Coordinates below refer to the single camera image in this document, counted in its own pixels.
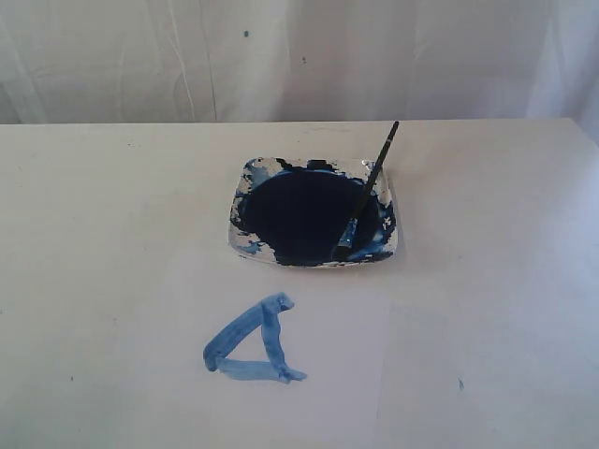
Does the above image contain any white plate with blue paint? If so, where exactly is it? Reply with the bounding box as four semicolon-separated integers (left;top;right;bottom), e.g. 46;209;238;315
228;157;399;268

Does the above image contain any white backdrop curtain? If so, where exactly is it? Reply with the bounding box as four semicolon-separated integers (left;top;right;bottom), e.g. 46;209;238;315
0;0;599;125

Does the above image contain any black paintbrush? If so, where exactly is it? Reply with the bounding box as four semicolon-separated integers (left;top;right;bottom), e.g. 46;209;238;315
332;121;400;261

